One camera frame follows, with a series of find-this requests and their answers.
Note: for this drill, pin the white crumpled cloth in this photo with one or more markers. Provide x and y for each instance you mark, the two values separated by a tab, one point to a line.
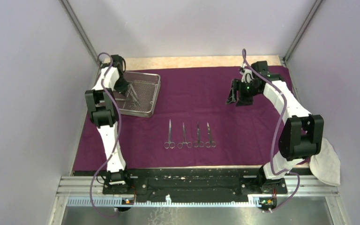
326	166

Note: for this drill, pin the surgical clamp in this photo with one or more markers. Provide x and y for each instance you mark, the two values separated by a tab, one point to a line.
184	142

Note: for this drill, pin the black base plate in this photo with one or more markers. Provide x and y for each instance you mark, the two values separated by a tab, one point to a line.
191	185

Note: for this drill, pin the small metal scissors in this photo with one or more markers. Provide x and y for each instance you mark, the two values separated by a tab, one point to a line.
198	143

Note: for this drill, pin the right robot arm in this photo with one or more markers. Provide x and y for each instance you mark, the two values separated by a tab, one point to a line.
298	133

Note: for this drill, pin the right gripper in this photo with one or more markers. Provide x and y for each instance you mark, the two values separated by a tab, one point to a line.
243	100

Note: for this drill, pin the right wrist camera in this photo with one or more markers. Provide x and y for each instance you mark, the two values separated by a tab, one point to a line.
247	74

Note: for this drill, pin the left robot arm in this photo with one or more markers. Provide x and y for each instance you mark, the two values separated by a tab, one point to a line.
105	114

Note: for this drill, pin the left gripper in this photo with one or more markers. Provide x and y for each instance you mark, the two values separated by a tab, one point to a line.
123	89

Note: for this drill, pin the grey cable duct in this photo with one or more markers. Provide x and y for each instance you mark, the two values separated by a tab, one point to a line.
117	202

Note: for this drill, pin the surgical scissors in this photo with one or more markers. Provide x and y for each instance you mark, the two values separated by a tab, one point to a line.
210	143

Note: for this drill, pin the metal mesh instrument tray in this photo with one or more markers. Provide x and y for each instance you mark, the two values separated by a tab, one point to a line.
139	94

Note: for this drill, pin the maroon wrap cloth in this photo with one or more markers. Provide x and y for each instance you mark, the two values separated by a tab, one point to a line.
189	95

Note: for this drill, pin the surgical forceps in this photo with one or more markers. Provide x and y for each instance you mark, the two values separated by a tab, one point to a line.
169	144

